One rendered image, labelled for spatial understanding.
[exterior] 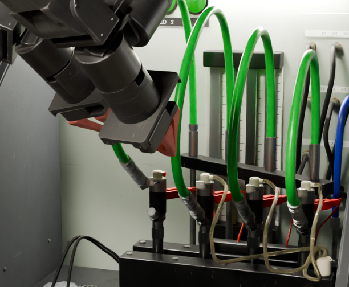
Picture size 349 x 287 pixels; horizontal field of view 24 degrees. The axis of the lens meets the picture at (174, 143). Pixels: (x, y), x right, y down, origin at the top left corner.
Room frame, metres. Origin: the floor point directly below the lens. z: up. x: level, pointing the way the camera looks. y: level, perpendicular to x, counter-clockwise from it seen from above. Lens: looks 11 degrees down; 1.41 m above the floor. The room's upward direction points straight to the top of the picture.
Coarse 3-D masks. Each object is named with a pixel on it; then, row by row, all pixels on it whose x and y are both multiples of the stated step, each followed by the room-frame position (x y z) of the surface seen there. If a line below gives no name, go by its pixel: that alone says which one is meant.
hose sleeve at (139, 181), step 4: (128, 156) 1.19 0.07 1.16; (132, 160) 1.20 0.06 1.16; (120, 164) 1.19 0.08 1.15; (124, 164) 1.18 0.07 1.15; (128, 164) 1.18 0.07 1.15; (132, 164) 1.19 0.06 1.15; (124, 168) 1.19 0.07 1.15; (128, 168) 1.19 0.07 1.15; (132, 168) 1.20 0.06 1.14; (136, 168) 1.21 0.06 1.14; (128, 172) 1.20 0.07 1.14; (132, 172) 1.20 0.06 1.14; (136, 172) 1.21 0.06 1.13; (140, 172) 1.22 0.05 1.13; (132, 176) 1.22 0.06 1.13; (136, 176) 1.22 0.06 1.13; (140, 176) 1.23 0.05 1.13; (144, 176) 1.24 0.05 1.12; (136, 180) 1.23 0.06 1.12; (140, 180) 1.23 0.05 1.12; (144, 180) 1.24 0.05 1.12; (140, 184) 1.24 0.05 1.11
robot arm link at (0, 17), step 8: (0, 8) 1.06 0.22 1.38; (8, 8) 1.06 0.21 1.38; (0, 16) 1.05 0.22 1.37; (8, 16) 1.05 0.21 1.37; (0, 24) 1.04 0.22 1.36; (8, 24) 1.04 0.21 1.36; (16, 24) 1.05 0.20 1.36; (8, 32) 1.05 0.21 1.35; (16, 32) 1.06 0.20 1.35; (8, 40) 1.06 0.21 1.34; (16, 40) 1.08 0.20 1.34; (8, 48) 1.07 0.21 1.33; (8, 56) 1.09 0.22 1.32; (16, 56) 1.11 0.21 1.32
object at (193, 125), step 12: (180, 0) 1.42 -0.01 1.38; (180, 12) 1.45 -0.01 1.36; (192, 60) 1.48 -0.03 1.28; (192, 72) 1.48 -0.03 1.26; (192, 84) 1.49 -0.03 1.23; (192, 96) 1.49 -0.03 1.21; (192, 108) 1.49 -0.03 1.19; (192, 120) 1.49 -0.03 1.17; (120, 144) 1.16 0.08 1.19; (120, 156) 1.17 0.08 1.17
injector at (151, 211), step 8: (160, 184) 1.29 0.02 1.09; (152, 192) 1.30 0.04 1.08; (160, 192) 1.29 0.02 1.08; (152, 200) 1.30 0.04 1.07; (160, 200) 1.29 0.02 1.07; (152, 208) 1.28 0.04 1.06; (160, 208) 1.29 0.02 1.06; (152, 216) 1.28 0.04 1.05; (160, 216) 1.30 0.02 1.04; (152, 224) 1.30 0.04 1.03; (160, 224) 1.30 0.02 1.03; (152, 232) 1.30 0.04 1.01; (160, 232) 1.30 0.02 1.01; (152, 240) 1.31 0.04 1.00; (160, 240) 1.30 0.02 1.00; (152, 248) 1.31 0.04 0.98; (160, 248) 1.30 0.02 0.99
